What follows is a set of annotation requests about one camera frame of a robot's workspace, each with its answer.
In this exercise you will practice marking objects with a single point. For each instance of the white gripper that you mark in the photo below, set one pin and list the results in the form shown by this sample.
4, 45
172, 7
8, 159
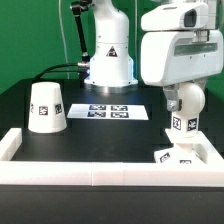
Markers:
182, 42

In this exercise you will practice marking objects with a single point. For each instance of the white marker sheet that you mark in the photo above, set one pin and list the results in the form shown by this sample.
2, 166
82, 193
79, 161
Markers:
107, 111

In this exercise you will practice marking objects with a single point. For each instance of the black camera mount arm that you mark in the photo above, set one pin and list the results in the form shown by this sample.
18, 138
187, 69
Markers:
77, 8

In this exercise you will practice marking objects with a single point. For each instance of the white lamp base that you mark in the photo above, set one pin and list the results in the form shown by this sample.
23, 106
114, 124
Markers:
182, 151

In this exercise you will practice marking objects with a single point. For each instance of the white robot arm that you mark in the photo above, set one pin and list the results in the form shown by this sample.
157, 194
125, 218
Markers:
111, 67

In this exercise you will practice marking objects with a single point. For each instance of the white lamp shade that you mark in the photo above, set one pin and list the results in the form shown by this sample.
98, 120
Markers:
46, 114

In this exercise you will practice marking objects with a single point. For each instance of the white U-shaped fence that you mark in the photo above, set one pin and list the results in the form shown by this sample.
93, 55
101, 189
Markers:
209, 174

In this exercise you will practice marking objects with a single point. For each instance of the white lamp bulb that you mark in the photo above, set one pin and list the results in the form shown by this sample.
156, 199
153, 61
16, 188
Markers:
185, 121

